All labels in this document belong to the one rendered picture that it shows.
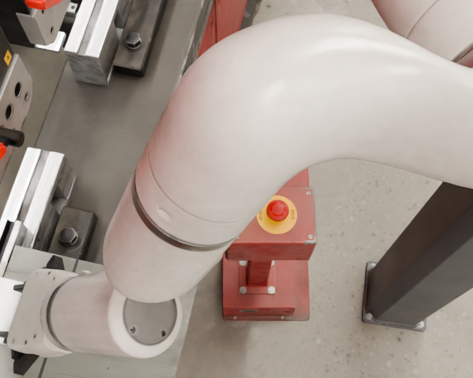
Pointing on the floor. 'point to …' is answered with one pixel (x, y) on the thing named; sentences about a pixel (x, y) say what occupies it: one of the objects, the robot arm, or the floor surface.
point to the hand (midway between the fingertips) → (20, 313)
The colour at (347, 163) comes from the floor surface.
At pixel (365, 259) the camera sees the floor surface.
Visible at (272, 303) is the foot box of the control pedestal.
